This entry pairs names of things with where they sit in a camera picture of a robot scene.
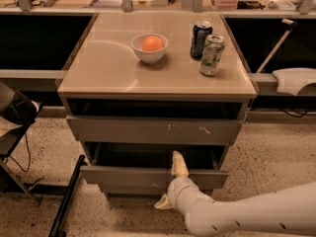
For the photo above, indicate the grey drawer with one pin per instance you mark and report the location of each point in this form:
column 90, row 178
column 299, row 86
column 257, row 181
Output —
column 148, row 166
column 132, row 192
column 155, row 130

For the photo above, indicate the orange fruit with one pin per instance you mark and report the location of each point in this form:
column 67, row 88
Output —
column 152, row 43

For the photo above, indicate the white stick with tip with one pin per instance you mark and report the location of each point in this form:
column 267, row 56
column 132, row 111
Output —
column 290, row 26

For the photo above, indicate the grey bottom drawer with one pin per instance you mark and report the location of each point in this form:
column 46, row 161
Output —
column 132, row 192

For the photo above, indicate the grey drawer cabinet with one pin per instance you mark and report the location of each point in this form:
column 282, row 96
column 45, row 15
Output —
column 107, row 79

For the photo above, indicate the grey top drawer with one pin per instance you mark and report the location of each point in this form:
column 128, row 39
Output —
column 155, row 130

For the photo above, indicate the green white soda can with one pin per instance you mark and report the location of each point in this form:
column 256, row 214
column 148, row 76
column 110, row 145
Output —
column 213, row 48

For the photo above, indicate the black metal stand leg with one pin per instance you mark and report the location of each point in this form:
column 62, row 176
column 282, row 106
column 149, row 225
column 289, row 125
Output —
column 55, row 230

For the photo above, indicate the blue soda can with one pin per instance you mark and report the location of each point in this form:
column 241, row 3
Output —
column 201, row 31

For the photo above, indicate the black chair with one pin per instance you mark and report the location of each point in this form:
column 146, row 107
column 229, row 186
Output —
column 17, row 114

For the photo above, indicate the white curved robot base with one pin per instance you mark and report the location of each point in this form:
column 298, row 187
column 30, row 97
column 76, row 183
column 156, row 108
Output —
column 293, row 80

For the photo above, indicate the white bowl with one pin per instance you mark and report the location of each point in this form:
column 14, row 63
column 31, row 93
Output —
column 149, row 57

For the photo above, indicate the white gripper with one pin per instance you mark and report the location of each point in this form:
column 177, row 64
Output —
column 177, row 189

